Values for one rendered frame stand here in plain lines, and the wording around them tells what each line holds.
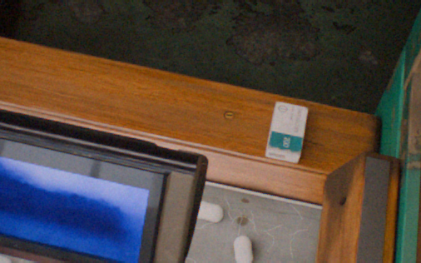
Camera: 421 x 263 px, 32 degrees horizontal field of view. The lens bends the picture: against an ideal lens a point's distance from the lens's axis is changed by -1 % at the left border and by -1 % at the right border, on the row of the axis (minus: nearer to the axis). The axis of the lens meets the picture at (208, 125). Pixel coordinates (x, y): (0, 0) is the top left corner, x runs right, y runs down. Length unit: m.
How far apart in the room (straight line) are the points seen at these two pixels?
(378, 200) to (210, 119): 0.22
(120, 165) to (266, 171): 0.43
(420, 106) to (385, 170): 0.08
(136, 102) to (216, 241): 0.18
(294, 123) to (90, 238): 0.43
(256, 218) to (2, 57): 0.33
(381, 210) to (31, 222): 0.35
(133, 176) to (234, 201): 0.42
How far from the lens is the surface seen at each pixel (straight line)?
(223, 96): 0.81
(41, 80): 0.82
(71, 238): 0.38
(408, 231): 0.63
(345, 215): 0.66
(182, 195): 0.35
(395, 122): 0.75
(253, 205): 0.77
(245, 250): 0.72
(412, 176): 0.66
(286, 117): 0.78
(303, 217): 0.77
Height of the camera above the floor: 1.41
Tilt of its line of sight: 55 degrees down
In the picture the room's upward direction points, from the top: 7 degrees clockwise
